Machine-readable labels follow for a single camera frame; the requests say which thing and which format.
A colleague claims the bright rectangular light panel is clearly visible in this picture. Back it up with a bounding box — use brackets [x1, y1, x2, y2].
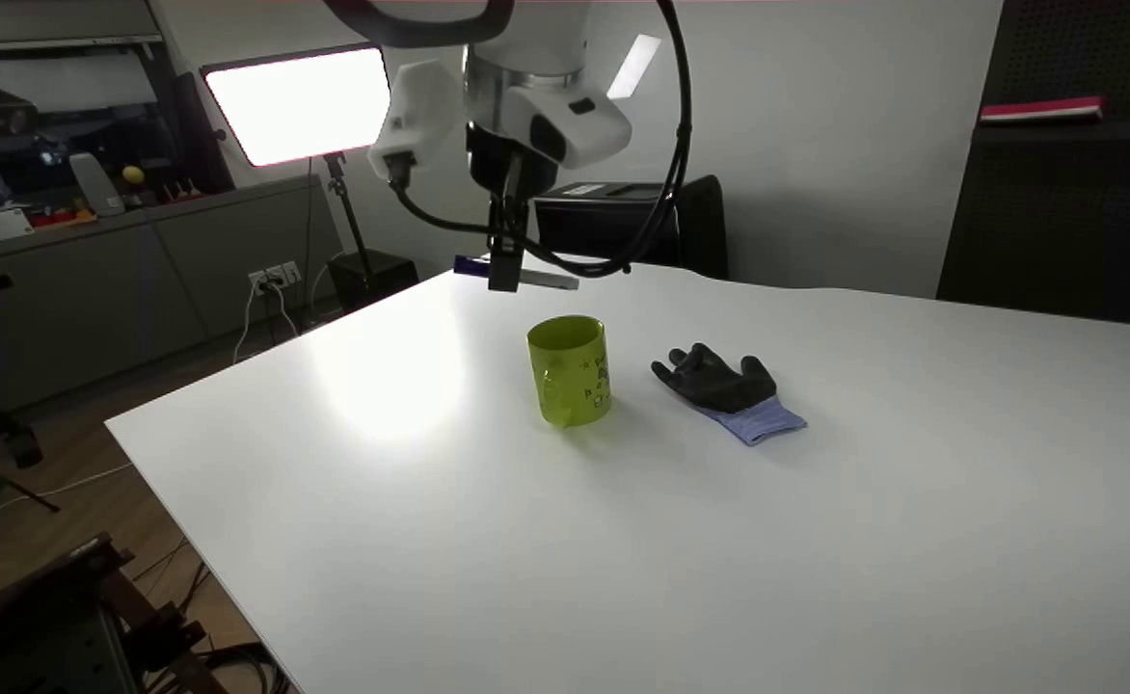
[195, 42, 392, 174]

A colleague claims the dark wooden floor rack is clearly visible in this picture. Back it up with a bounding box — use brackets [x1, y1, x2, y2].
[0, 531, 302, 694]

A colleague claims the black floor box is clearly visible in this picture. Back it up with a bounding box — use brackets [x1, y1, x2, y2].
[329, 249, 425, 314]

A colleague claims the black computer case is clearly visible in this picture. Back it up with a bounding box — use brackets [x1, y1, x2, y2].
[532, 174, 734, 283]

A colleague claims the white bottle on counter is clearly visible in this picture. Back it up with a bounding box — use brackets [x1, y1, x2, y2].
[65, 150, 128, 222]

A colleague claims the black glove with purple cuff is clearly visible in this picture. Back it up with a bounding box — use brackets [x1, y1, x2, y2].
[647, 339, 811, 450]

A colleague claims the grey low counter cabinet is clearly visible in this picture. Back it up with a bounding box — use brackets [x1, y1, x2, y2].
[0, 170, 338, 421]

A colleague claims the ceiling light strip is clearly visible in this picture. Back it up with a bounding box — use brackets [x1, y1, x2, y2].
[604, 33, 668, 110]

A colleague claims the lime green mug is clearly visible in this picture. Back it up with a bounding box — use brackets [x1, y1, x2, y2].
[523, 314, 617, 434]

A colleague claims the black light stand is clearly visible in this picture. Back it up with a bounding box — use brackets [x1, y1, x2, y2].
[321, 150, 376, 261]

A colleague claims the dark tall cabinet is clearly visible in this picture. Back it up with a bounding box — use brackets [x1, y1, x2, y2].
[938, 0, 1130, 333]

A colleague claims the white power cable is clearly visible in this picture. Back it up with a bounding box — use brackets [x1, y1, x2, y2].
[226, 276, 306, 366]

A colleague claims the pink flat item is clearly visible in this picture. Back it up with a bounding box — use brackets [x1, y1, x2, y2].
[975, 92, 1105, 128]

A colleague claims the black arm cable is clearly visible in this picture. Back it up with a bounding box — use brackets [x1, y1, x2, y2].
[385, 0, 699, 283]

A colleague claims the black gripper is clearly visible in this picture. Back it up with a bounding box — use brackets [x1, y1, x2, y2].
[464, 121, 556, 296]

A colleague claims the white power strip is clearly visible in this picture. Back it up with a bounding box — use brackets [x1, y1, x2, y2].
[248, 258, 308, 294]

